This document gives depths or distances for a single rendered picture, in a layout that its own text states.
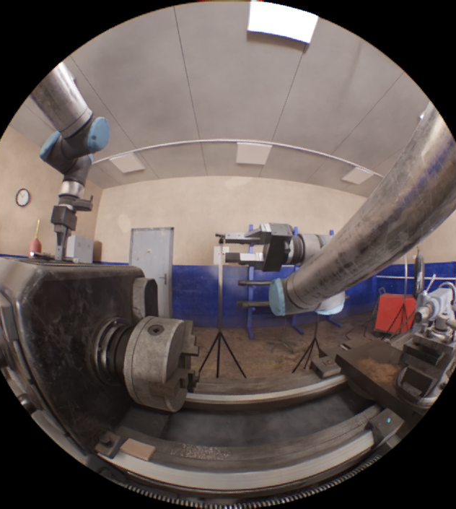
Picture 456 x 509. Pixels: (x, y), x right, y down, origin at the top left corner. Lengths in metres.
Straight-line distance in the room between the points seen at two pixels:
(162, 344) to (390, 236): 0.38
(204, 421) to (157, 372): 0.47
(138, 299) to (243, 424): 0.62
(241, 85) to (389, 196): 2.19
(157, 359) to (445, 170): 0.46
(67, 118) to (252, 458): 0.88
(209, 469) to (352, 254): 0.55
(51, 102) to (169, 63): 1.90
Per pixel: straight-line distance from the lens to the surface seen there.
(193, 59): 2.18
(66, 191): 0.58
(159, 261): 3.61
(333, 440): 0.64
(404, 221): 0.19
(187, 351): 0.44
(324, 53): 2.27
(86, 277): 0.42
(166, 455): 0.58
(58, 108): 0.42
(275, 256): 0.41
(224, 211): 3.55
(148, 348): 0.35
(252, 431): 0.74
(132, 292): 0.57
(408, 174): 0.19
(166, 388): 0.33
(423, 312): 1.00
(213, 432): 0.73
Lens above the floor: 1.35
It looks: 4 degrees up
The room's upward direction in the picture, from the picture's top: 1 degrees clockwise
